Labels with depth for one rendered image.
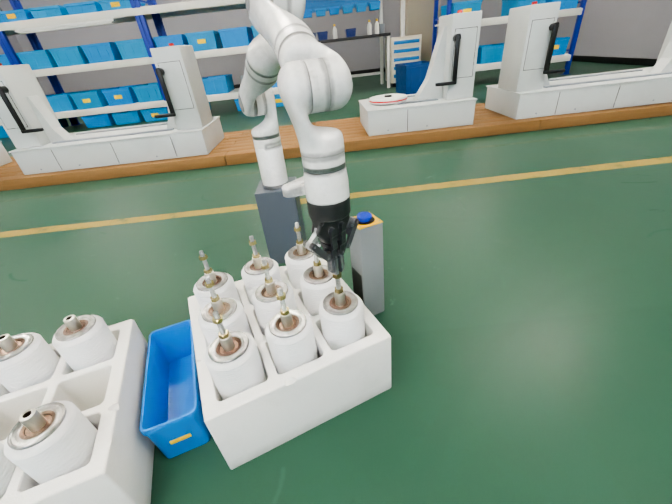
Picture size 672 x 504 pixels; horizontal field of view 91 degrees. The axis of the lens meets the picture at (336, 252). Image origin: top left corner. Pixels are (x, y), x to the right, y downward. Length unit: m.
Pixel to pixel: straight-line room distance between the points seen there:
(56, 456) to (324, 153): 0.62
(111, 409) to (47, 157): 2.76
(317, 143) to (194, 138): 2.35
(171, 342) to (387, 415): 0.60
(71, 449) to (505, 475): 0.76
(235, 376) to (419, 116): 2.40
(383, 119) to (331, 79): 2.20
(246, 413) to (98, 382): 0.37
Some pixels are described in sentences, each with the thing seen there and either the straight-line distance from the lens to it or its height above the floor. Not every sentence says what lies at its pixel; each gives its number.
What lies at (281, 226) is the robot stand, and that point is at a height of 0.16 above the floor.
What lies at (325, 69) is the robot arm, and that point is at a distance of 0.51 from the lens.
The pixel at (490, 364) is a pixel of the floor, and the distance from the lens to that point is 0.95.
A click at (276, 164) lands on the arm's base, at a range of 1.17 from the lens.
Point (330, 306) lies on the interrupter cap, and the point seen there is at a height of 0.25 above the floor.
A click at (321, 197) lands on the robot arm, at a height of 0.51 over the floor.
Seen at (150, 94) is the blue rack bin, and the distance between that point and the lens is 5.80.
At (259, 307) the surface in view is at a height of 0.24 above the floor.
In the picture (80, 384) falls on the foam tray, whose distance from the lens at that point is 0.93.
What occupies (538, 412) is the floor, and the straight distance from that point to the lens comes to 0.91.
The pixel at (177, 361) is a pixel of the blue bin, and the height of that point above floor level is 0.00.
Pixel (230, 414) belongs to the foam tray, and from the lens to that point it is 0.69.
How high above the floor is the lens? 0.72
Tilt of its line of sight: 32 degrees down
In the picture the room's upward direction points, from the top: 7 degrees counter-clockwise
